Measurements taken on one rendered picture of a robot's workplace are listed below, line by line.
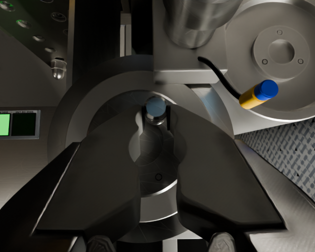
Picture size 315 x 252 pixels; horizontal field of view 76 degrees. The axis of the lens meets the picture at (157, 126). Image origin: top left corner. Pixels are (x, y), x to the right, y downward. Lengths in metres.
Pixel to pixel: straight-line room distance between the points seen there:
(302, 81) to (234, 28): 0.07
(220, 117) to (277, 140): 0.16
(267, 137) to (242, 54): 0.17
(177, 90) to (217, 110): 0.04
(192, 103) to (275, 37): 0.09
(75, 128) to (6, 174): 0.45
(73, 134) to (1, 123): 0.45
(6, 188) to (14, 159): 0.07
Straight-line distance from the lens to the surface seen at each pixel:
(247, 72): 0.19
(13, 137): 0.59
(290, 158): 0.30
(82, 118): 0.16
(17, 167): 0.59
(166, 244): 0.54
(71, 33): 0.21
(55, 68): 0.56
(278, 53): 0.21
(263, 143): 0.35
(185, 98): 0.16
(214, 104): 0.17
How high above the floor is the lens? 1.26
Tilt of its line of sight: 7 degrees down
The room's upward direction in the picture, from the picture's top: 179 degrees clockwise
